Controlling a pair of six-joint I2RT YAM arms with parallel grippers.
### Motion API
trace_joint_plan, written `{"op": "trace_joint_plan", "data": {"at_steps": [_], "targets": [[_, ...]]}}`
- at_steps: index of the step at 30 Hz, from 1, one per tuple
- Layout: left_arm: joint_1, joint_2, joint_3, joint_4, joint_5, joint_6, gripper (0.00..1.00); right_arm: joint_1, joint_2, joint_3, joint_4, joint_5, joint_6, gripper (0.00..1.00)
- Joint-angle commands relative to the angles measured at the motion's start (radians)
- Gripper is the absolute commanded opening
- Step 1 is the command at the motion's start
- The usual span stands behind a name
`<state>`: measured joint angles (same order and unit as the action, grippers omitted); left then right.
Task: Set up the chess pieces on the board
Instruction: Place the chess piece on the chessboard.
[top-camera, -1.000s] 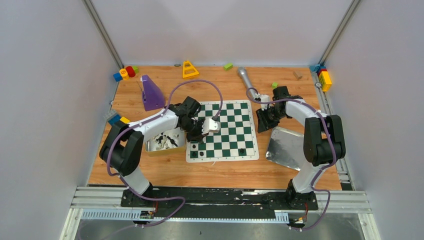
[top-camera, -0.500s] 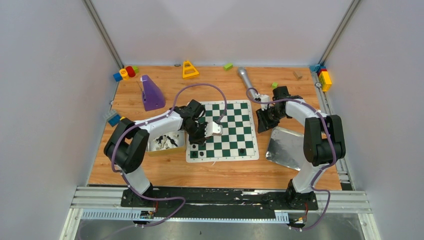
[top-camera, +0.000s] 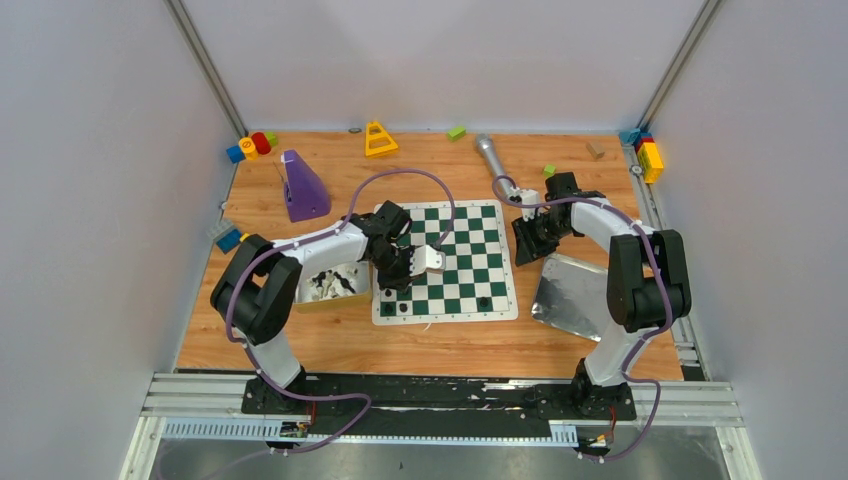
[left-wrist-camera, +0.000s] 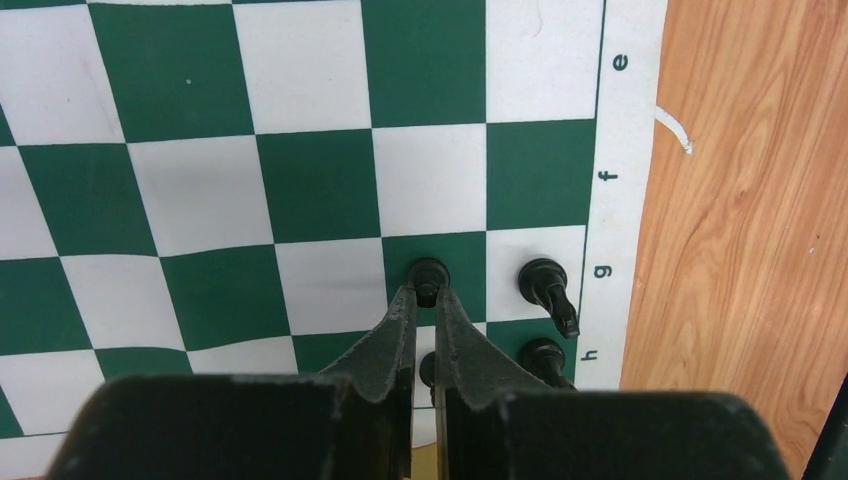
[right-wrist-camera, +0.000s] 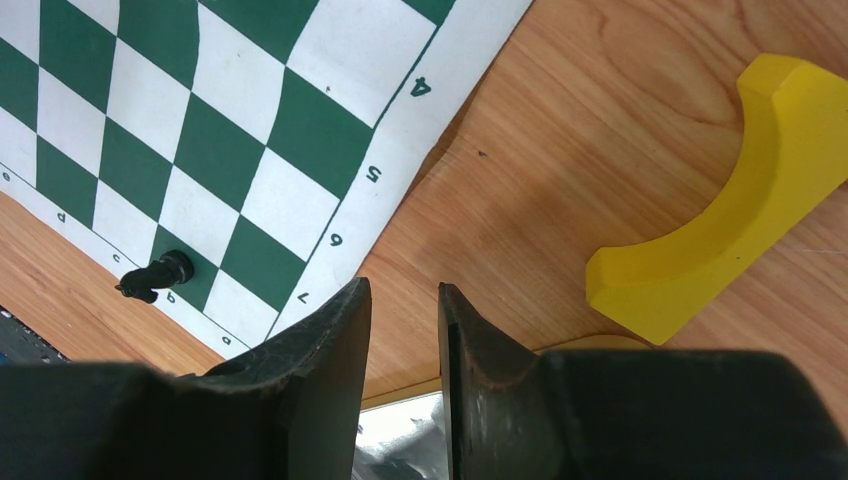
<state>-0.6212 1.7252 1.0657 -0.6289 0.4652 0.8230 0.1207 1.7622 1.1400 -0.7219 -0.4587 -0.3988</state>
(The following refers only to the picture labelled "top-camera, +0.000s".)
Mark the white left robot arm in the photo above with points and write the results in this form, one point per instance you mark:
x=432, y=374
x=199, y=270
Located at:
x=259, y=287

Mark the blue cube block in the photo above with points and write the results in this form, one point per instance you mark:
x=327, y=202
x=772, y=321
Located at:
x=235, y=154

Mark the green block far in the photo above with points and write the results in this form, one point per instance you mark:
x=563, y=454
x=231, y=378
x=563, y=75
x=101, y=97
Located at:
x=456, y=133

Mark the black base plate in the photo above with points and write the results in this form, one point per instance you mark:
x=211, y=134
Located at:
x=404, y=405

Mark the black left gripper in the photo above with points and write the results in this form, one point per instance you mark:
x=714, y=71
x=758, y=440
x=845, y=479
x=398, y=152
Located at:
x=395, y=271

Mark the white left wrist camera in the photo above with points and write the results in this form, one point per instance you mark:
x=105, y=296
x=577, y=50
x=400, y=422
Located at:
x=427, y=259

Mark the purple metronome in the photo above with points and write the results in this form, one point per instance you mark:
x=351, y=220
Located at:
x=305, y=194

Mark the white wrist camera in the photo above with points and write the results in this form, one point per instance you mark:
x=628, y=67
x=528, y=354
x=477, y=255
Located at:
x=427, y=259
x=527, y=199

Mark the yellow cylinder block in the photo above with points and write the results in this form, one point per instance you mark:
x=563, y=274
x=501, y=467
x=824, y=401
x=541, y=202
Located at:
x=248, y=148

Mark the brown wooden block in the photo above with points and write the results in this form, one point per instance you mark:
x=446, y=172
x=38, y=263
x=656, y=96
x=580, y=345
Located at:
x=596, y=150

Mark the yellow red blue brick stack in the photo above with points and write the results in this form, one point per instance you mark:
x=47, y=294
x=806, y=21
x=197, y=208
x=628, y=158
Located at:
x=646, y=151

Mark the grey brick near left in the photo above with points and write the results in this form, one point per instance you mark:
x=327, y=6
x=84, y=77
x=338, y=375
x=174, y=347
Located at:
x=220, y=229

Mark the gold tin box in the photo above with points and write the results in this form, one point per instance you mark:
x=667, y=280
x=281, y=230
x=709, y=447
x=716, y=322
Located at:
x=342, y=286

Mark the grey microphone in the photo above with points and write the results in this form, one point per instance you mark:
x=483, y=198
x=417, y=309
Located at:
x=485, y=146

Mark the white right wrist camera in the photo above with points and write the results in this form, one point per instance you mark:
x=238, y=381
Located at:
x=527, y=199

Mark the yellow triangle block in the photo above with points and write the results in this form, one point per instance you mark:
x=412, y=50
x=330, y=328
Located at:
x=378, y=141

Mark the blue brick near left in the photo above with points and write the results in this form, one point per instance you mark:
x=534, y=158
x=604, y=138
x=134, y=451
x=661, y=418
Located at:
x=228, y=240

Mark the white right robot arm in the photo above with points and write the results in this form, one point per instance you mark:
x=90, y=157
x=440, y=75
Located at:
x=647, y=283

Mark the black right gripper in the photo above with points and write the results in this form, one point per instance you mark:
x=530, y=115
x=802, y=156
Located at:
x=527, y=247

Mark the red cylinder block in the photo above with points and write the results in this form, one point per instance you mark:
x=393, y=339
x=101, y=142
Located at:
x=261, y=143

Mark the silver tin lid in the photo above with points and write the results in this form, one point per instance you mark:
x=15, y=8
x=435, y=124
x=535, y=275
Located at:
x=571, y=296

